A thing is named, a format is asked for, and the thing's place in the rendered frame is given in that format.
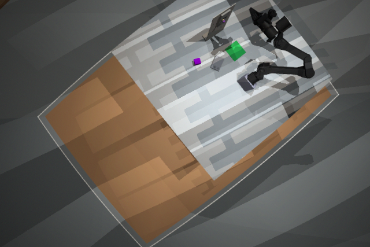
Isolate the small purple cube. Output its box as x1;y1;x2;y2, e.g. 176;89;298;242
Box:
194;58;201;66

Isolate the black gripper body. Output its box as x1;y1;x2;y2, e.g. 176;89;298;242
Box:
253;13;272;33

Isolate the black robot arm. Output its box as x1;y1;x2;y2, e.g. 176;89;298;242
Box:
247;9;315;85

